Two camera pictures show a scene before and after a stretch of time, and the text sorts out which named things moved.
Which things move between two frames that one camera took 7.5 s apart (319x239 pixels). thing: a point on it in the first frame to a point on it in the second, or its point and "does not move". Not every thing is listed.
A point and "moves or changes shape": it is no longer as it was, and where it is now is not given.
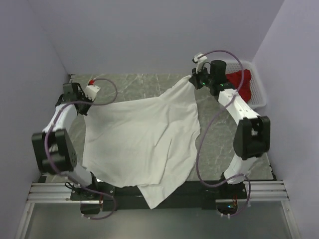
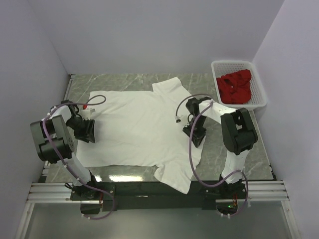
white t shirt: (148, 142) moves or changes shape
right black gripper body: (202, 78) to (199, 124)
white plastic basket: (258, 98) does not move
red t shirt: (234, 78) does not move
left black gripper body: (82, 97) to (78, 124)
